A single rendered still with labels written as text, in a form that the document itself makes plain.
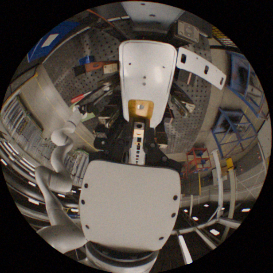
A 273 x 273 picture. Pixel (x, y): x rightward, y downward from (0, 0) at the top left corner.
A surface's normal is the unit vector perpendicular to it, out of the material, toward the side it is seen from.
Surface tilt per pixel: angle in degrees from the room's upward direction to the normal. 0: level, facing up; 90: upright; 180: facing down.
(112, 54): 0
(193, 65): 0
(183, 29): 0
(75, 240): 103
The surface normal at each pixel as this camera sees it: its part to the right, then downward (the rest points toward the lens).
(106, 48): -0.12, 0.80
